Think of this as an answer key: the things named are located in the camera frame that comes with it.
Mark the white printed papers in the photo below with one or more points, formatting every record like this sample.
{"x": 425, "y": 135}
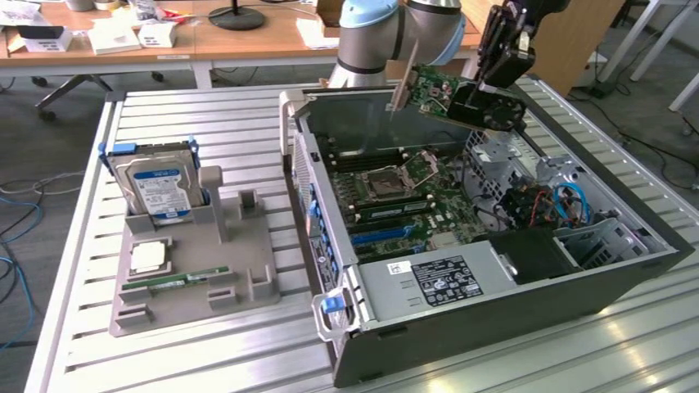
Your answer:
{"x": 19, "y": 16}

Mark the metal socket cover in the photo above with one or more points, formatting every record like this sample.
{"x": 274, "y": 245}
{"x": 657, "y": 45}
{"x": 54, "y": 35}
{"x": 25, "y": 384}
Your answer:
{"x": 422, "y": 168}

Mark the blue case latch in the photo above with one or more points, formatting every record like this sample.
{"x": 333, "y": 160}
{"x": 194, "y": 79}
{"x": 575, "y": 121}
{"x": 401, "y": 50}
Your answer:
{"x": 333, "y": 305}

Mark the black power strip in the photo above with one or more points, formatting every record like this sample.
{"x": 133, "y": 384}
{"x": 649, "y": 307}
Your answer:
{"x": 598, "y": 90}

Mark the blue card retention clips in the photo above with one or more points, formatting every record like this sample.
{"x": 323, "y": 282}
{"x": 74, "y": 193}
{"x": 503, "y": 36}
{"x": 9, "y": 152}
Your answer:
{"x": 314, "y": 206}

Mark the clear plastic bag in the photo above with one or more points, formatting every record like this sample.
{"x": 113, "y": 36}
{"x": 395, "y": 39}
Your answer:
{"x": 145, "y": 8}

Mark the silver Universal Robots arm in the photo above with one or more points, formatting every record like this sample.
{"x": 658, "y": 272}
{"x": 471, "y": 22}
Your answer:
{"x": 366, "y": 41}

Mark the brown cardboard box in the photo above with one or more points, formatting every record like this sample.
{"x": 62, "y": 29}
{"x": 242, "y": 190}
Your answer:
{"x": 330, "y": 12}

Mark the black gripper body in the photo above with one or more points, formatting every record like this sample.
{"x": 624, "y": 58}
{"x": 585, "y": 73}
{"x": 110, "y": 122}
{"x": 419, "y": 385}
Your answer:
{"x": 546, "y": 8}

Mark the white flat box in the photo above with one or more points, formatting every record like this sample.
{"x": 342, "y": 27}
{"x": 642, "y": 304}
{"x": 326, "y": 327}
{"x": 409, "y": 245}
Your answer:
{"x": 115, "y": 41}

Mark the black monitor stand base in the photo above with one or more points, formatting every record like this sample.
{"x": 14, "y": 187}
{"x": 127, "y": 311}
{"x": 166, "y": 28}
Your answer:
{"x": 237, "y": 19}

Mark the metal drive cage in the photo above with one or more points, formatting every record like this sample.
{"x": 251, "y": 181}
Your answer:
{"x": 491, "y": 180}

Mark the white labelled box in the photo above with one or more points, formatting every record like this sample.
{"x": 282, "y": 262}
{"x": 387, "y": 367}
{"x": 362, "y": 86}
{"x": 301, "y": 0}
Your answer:
{"x": 158, "y": 37}

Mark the white table frame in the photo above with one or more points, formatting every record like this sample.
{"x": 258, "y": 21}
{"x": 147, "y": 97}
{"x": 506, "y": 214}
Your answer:
{"x": 630, "y": 41}

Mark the brown cardboard piece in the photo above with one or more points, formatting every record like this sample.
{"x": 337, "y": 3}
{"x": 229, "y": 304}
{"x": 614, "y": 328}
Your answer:
{"x": 11, "y": 41}

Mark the green GPU with black fan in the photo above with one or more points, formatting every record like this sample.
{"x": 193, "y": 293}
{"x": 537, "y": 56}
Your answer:
{"x": 437, "y": 94}

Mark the blue expansion slot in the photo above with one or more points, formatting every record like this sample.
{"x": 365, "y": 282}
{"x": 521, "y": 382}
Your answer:
{"x": 382, "y": 236}

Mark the wooden desk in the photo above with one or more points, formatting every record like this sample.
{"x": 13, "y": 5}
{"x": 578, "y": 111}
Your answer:
{"x": 66, "y": 57}

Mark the white box with black label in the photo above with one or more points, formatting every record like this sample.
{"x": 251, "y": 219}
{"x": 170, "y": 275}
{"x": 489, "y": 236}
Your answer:
{"x": 50, "y": 46}

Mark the hard disk in blue carrier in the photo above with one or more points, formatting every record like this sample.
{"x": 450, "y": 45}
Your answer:
{"x": 153, "y": 188}

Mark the black chair base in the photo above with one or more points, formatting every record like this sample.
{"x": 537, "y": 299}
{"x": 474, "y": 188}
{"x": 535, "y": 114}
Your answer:
{"x": 71, "y": 84}

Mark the CPU socket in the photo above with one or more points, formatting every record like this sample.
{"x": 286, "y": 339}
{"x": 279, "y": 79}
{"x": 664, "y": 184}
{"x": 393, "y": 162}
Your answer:
{"x": 385, "y": 184}

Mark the tape roll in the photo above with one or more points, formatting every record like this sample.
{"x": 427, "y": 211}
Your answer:
{"x": 105, "y": 5}

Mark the black open PC case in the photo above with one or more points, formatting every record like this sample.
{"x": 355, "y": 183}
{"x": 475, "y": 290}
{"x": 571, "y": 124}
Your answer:
{"x": 491, "y": 327}

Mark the grey parts rack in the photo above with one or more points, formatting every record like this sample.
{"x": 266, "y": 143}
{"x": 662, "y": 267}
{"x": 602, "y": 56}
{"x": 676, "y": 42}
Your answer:
{"x": 191, "y": 254}

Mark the green motherboard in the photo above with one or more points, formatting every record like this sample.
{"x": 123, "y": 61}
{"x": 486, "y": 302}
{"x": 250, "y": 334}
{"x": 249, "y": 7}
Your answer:
{"x": 447, "y": 213}

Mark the white table leg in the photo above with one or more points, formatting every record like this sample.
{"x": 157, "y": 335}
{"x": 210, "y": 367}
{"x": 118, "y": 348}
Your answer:
{"x": 688, "y": 92}

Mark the metal disk bay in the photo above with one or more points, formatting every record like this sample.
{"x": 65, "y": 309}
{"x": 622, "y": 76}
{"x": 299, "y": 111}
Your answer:
{"x": 596, "y": 245}

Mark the grey cup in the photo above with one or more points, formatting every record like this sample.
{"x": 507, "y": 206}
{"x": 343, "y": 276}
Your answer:
{"x": 81, "y": 5}

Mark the silver CPU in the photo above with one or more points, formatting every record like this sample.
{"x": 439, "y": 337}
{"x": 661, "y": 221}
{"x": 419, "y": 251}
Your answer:
{"x": 149, "y": 258}

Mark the white paper sheets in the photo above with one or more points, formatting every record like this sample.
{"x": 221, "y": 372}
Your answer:
{"x": 317, "y": 34}

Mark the grey power supply unit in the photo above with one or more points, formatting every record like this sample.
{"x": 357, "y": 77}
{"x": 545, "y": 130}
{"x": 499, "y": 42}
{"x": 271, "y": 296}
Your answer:
{"x": 382, "y": 294}

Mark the wooden cabinet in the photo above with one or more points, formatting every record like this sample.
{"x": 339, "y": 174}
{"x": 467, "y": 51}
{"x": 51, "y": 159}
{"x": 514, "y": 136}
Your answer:
{"x": 574, "y": 49}

